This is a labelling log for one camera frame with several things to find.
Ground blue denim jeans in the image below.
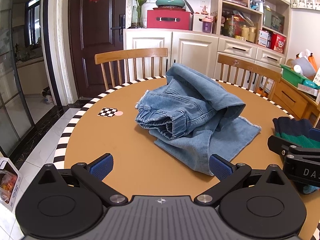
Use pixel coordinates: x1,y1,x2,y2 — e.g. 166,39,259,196
135,63,261,176

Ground green navy folded sweater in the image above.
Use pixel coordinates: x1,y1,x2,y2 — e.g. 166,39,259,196
273,116,319,148

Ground wooden sideboard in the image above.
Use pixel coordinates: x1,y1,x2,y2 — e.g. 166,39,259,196
272,79,319,127

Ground checkered marker sticker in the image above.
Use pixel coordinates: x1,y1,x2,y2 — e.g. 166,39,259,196
98,107,123,118

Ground green plastic bin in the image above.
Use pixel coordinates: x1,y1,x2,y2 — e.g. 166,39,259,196
280,64,318,89

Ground left wooden chair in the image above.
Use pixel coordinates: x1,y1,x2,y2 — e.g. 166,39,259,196
94,48,168,90

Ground red snack box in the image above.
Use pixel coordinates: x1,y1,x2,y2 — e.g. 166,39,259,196
271,33,286,54

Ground white cabinet with shelves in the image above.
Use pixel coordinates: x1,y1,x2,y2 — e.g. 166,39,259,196
124,0,291,79

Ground green leaf plant vase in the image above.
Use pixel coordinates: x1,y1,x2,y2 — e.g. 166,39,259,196
118,0,160,29

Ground red storage box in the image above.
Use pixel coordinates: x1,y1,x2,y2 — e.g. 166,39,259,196
147,9,191,30

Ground dark brown door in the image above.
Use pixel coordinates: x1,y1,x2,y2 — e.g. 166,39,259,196
68,0,126,98

